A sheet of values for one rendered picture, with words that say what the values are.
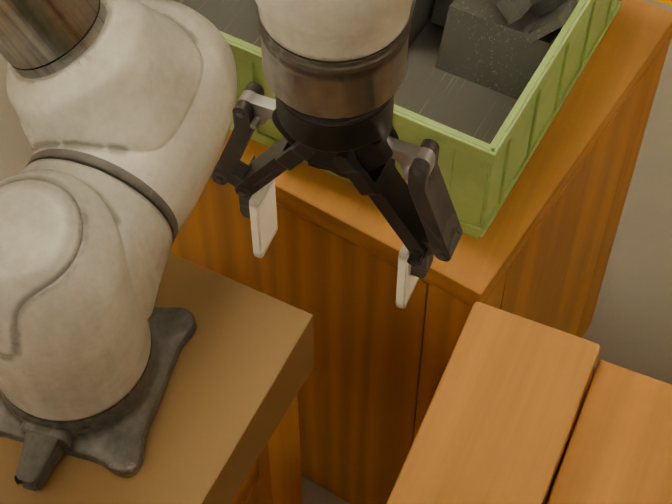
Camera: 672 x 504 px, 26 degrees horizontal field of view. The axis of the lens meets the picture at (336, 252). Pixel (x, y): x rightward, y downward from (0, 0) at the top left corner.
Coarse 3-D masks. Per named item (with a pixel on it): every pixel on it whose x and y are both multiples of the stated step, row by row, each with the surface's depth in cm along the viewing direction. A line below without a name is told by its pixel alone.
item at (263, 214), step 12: (264, 192) 104; (252, 204) 103; (264, 204) 105; (252, 216) 105; (264, 216) 106; (276, 216) 109; (252, 228) 106; (264, 228) 107; (276, 228) 110; (252, 240) 108; (264, 240) 108; (264, 252) 109
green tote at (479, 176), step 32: (608, 0) 182; (576, 32) 172; (256, 64) 166; (544, 64) 164; (576, 64) 180; (544, 96) 170; (416, 128) 160; (448, 128) 159; (512, 128) 159; (544, 128) 177; (448, 160) 162; (480, 160) 159; (512, 160) 169; (448, 192) 166; (480, 192) 164; (480, 224) 169
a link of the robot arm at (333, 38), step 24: (264, 0) 80; (288, 0) 78; (312, 0) 78; (336, 0) 78; (360, 0) 78; (384, 0) 79; (408, 0) 81; (264, 24) 84; (288, 24) 80; (312, 24) 80; (336, 24) 79; (360, 24) 80; (384, 24) 81; (288, 48) 83; (312, 48) 82; (336, 48) 82; (360, 48) 82; (384, 48) 83
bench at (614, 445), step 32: (608, 384) 150; (640, 384) 150; (608, 416) 148; (640, 416) 148; (576, 448) 146; (608, 448) 146; (640, 448) 146; (576, 480) 144; (608, 480) 144; (640, 480) 144
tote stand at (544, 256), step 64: (640, 0) 193; (640, 64) 186; (576, 128) 180; (640, 128) 207; (320, 192) 175; (512, 192) 175; (576, 192) 188; (192, 256) 203; (320, 256) 182; (384, 256) 173; (512, 256) 172; (576, 256) 211; (320, 320) 195; (384, 320) 185; (448, 320) 175; (576, 320) 240; (320, 384) 210; (384, 384) 198; (320, 448) 228; (384, 448) 214
